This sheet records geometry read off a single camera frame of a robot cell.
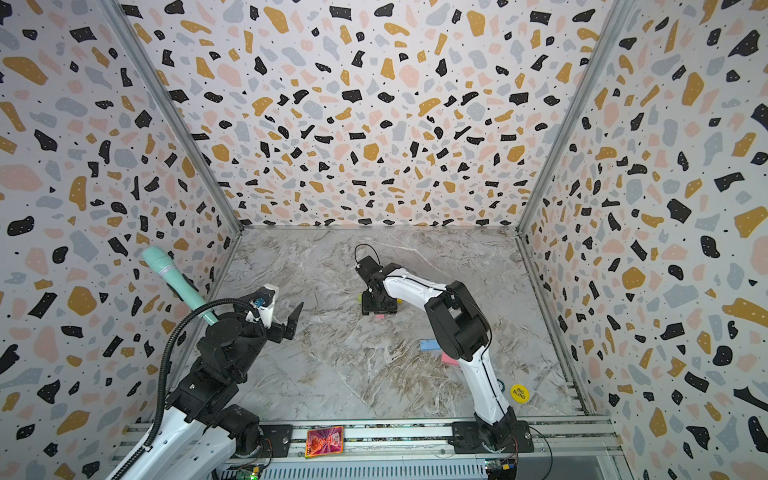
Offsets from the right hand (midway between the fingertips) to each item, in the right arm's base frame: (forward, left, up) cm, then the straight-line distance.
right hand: (376, 312), depth 97 cm
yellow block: (-12, -9, +26) cm, 30 cm away
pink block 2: (-26, -19, +28) cm, 43 cm away
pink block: (-2, -2, +1) cm, 3 cm away
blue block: (-11, -17, -1) cm, 20 cm away
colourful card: (-36, +9, +1) cm, 38 cm away
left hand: (-10, +19, +24) cm, 32 cm away
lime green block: (+5, +6, +1) cm, 8 cm away
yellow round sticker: (-23, -42, -2) cm, 48 cm away
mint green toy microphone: (-9, +44, +31) cm, 54 cm away
